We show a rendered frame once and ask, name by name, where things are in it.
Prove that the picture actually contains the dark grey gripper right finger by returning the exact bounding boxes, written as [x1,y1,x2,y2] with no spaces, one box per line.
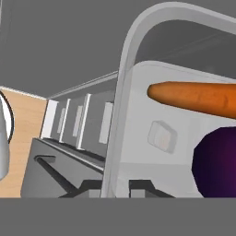
[128,179,177,199]

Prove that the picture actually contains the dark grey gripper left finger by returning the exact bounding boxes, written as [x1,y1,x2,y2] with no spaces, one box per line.
[58,179,103,199]

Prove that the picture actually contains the clear plastic vegetable container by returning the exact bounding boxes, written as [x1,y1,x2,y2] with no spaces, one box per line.
[100,1,236,199]

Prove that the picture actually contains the dark purple eggplant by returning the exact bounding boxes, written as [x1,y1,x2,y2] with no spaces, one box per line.
[191,125,236,199]

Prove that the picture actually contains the orange carrot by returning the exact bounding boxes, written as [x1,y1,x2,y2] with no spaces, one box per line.
[147,80,236,121]

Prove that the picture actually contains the grey and white cupboard run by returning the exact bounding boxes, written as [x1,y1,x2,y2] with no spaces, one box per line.
[40,88,119,159]

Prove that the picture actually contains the silver rounded appliance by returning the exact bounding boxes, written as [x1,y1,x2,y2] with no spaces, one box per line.
[0,90,16,183]

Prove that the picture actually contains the dark bar handle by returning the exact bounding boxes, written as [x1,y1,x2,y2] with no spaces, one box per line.
[33,155,79,195]

